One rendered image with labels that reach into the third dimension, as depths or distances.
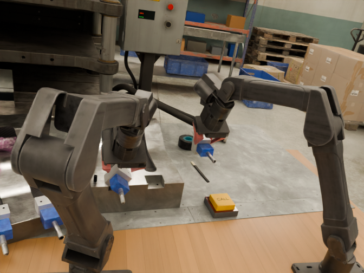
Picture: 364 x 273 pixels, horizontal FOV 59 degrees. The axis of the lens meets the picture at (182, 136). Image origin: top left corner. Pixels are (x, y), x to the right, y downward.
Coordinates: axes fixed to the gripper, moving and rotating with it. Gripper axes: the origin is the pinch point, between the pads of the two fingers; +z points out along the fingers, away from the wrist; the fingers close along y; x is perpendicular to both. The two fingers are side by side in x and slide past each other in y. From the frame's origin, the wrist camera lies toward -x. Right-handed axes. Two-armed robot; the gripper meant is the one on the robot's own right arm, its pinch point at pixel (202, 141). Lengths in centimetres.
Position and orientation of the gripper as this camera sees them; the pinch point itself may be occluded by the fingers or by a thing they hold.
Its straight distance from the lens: 105.6
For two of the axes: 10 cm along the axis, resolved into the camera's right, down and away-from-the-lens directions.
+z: -2.7, 5.9, 7.6
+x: 2.1, 8.1, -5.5
